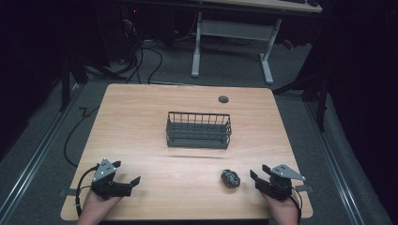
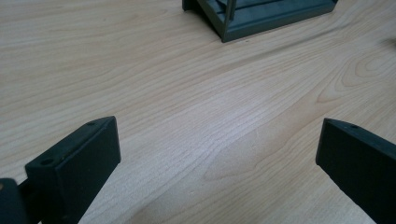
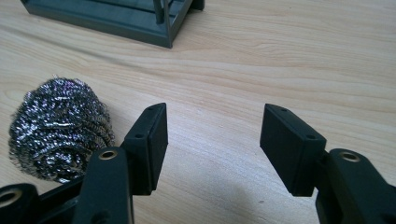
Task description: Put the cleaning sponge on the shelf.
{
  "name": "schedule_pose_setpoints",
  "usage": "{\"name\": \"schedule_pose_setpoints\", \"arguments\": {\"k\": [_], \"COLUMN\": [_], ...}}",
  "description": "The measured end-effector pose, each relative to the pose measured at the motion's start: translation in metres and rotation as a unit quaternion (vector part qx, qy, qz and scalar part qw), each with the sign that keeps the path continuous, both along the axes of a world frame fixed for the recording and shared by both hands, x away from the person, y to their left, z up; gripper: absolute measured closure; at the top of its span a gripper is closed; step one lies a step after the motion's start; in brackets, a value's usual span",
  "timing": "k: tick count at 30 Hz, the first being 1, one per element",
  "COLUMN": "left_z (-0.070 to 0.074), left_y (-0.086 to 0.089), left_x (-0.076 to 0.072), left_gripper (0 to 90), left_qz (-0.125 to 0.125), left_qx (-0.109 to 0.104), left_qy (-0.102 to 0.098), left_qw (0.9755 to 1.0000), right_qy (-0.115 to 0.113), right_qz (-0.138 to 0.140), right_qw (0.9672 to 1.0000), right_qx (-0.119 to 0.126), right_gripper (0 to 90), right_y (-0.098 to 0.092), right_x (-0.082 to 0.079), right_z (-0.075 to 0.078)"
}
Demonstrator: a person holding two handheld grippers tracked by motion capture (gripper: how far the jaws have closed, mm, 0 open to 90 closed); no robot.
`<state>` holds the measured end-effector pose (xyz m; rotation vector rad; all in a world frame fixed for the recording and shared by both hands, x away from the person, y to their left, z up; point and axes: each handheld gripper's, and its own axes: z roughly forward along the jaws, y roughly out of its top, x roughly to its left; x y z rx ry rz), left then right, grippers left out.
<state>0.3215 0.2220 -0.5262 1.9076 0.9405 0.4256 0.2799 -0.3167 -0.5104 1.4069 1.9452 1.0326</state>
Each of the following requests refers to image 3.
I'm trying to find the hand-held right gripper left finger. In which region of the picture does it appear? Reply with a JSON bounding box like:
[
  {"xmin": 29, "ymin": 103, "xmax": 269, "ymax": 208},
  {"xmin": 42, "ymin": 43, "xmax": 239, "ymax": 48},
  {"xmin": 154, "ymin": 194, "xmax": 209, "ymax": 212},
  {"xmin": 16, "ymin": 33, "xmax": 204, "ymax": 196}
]
[{"xmin": 120, "ymin": 102, "xmax": 169, "ymax": 196}]

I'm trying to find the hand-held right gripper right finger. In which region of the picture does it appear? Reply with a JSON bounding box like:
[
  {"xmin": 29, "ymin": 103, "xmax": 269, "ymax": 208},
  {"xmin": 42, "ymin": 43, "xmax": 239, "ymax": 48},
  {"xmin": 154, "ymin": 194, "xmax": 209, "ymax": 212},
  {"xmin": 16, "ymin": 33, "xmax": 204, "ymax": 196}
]
[{"xmin": 260, "ymin": 103, "xmax": 328, "ymax": 198}]

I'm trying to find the dark grey plastic rack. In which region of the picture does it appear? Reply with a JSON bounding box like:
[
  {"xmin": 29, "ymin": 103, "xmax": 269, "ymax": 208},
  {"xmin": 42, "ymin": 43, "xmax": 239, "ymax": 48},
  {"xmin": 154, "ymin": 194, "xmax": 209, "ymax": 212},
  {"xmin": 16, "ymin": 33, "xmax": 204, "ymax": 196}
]
[{"xmin": 20, "ymin": 0, "xmax": 205, "ymax": 49}]

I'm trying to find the steel wool scrubber ball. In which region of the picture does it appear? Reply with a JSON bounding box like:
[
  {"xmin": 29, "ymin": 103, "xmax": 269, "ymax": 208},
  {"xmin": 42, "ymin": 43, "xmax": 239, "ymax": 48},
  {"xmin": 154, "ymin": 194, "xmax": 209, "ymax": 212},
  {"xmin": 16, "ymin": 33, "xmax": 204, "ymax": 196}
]
[{"xmin": 7, "ymin": 75, "xmax": 116, "ymax": 184}]

